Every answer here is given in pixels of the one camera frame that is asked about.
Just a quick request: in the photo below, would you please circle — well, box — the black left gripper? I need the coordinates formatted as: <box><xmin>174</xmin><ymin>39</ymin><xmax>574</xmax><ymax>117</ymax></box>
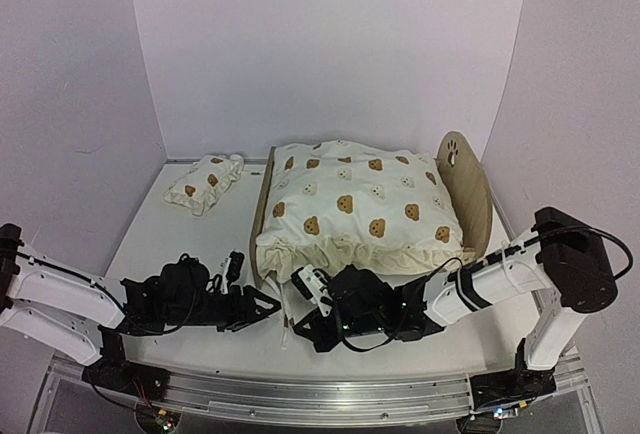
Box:
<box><xmin>164</xmin><ymin>284</ymin><xmax>281</xmax><ymax>332</ymax></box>

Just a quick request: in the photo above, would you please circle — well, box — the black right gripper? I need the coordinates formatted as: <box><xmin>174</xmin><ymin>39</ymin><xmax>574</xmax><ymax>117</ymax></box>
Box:
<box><xmin>295</xmin><ymin>308</ymin><xmax>387</xmax><ymax>355</ymax></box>

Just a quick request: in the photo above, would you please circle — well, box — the large bear print cushion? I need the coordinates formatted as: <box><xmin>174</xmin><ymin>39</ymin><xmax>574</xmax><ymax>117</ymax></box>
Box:
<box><xmin>254</xmin><ymin>138</ymin><xmax>466</xmax><ymax>353</ymax></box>

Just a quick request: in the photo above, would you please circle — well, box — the wooden pet bed frame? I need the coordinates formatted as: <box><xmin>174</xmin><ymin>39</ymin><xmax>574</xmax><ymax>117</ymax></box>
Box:
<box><xmin>250</xmin><ymin>132</ymin><xmax>493</xmax><ymax>290</ymax></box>

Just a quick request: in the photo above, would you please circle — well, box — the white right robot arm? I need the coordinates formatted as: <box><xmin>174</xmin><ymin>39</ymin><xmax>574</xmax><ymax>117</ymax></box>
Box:
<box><xmin>291</xmin><ymin>207</ymin><xmax>634</xmax><ymax>412</ymax></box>

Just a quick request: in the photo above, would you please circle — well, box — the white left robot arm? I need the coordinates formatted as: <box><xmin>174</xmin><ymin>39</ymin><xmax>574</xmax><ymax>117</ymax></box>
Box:
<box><xmin>1</xmin><ymin>223</ymin><xmax>281</xmax><ymax>392</ymax></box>

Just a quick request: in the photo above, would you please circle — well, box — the small bear print pillow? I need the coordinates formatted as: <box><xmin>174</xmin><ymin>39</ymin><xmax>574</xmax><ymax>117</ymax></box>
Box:
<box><xmin>163</xmin><ymin>154</ymin><xmax>244</xmax><ymax>217</ymax></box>

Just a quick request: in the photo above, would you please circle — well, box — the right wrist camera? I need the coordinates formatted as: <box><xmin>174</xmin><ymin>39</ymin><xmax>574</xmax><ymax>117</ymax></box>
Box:
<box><xmin>291</xmin><ymin>265</ymin><xmax>333</xmax><ymax>317</ymax></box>

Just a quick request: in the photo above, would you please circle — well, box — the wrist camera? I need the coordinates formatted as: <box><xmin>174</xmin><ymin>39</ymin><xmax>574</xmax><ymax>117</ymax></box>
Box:
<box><xmin>216</xmin><ymin>251</ymin><xmax>245</xmax><ymax>294</ymax></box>
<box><xmin>291</xmin><ymin>265</ymin><xmax>333</xmax><ymax>317</ymax></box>

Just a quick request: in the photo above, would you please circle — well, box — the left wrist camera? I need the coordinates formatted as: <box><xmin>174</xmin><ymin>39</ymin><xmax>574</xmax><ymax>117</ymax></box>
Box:
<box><xmin>216</xmin><ymin>251</ymin><xmax>245</xmax><ymax>294</ymax></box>

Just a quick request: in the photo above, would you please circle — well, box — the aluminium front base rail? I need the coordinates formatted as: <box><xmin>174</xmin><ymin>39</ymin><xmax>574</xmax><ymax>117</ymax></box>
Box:
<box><xmin>43</xmin><ymin>354</ymin><xmax>602</xmax><ymax>433</ymax></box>

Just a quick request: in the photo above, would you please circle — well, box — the aluminium table edge rail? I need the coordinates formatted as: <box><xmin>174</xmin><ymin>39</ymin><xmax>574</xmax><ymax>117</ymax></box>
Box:
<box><xmin>164</xmin><ymin>156</ymin><xmax>269</xmax><ymax>165</ymax></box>

